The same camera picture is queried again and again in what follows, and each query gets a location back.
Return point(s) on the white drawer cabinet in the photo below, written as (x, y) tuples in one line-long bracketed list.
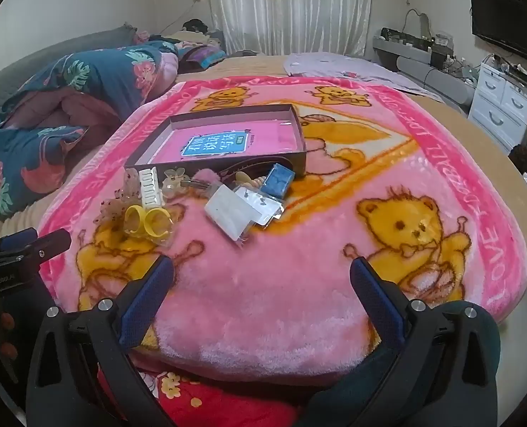
[(503, 98)]

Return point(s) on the white comb hair clip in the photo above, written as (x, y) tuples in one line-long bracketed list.
[(150, 189)]

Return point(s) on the small blue box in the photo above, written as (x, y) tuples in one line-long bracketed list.
[(279, 182)]

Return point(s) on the white curtain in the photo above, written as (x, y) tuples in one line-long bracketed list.
[(290, 9)]

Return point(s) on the pile of clothes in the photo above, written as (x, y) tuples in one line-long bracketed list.
[(199, 29)]

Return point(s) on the grey bed headboard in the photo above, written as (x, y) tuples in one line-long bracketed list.
[(23, 66)]

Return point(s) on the purple pillow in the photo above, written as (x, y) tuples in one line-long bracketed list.
[(201, 55)]

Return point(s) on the blue floral quilt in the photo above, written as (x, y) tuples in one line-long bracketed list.
[(90, 71)]

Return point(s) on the lilac blanket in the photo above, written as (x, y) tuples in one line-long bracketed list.
[(357, 69)]

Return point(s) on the black television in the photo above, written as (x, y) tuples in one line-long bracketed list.
[(505, 22)]

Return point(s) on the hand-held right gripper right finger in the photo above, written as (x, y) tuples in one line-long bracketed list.
[(377, 302)]

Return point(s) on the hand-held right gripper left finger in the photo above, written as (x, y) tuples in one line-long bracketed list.
[(145, 302)]

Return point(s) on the white card packet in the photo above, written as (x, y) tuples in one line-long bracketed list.
[(228, 211)]

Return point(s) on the red floral cloth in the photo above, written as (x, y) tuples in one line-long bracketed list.
[(210, 404)]

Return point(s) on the grey vanity desk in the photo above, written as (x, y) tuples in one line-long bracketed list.
[(423, 66)]

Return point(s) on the yellow hair clip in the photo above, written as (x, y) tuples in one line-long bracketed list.
[(157, 224)]

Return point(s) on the bed with tan sheet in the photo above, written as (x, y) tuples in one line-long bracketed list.
[(468, 142)]

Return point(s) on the clear bow hair clip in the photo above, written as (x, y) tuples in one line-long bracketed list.
[(174, 182)]

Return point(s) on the vanity mirror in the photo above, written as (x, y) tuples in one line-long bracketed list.
[(418, 22)]

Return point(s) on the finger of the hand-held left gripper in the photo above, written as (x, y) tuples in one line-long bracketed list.
[(10, 242), (52, 242)]

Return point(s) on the pink bear printed blanket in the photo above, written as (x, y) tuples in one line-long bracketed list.
[(268, 298)]

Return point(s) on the clear speckled hair claw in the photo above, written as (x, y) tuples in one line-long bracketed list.
[(112, 209)]

